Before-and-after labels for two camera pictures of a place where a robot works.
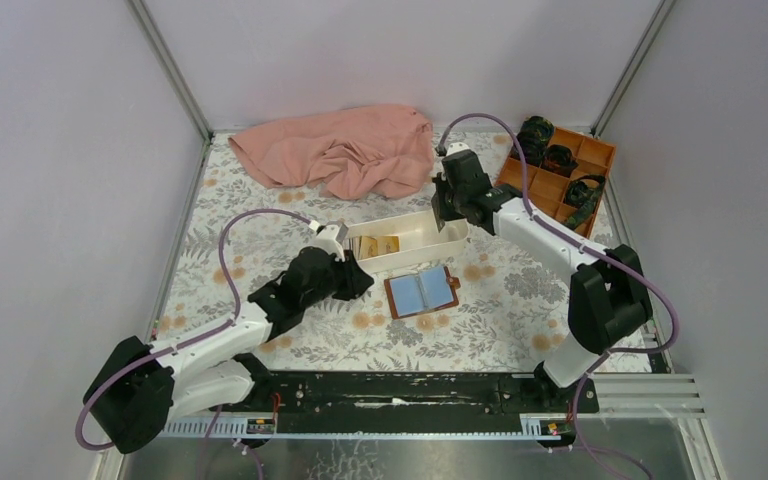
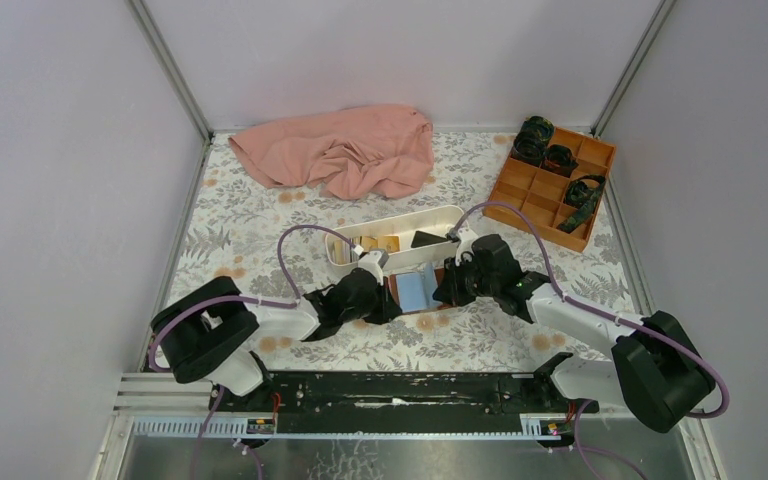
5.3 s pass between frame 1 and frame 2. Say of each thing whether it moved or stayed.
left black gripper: moved
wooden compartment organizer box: stayed
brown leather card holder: stayed
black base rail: stayed
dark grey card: moved
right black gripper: moved
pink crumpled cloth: stayed
